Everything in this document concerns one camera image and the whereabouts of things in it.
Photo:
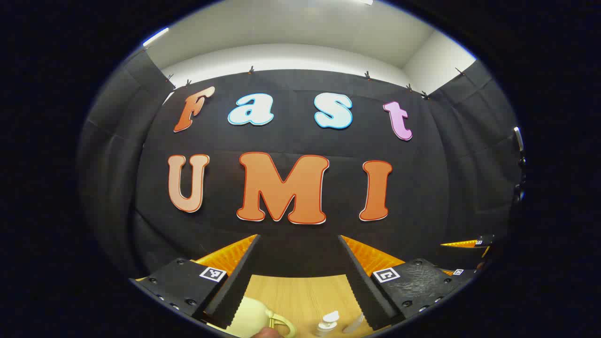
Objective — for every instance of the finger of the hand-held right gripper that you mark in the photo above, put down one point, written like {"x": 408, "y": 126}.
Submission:
{"x": 462, "y": 243}
{"x": 462, "y": 276}

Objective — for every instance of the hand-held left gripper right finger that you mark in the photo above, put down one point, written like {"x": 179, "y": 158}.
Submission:
{"x": 364, "y": 295}

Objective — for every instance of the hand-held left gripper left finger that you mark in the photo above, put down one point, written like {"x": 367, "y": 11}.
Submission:
{"x": 235, "y": 291}

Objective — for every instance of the white squeeze tube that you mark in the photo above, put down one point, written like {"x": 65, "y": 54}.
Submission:
{"x": 353, "y": 325}

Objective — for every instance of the white pump bottle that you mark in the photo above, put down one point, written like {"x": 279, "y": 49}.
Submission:
{"x": 326, "y": 324}

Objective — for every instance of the ceiling light strip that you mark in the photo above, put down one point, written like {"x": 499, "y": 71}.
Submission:
{"x": 156, "y": 36}

